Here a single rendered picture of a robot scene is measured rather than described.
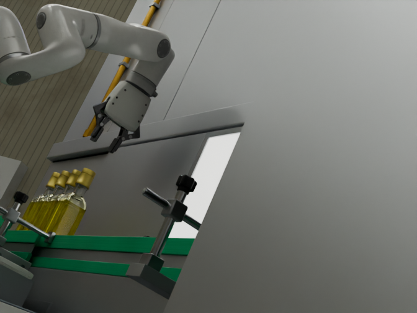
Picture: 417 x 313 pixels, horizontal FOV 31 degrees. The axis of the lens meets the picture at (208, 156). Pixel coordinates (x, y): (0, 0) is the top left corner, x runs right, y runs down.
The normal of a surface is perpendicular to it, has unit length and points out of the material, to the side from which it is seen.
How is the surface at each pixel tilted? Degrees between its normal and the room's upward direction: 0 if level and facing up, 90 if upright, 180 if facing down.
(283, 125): 90
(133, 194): 90
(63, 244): 90
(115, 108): 109
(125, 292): 90
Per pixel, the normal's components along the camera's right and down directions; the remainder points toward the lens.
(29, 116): -0.32, -0.48
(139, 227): -0.71, -0.52
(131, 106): 0.47, 0.17
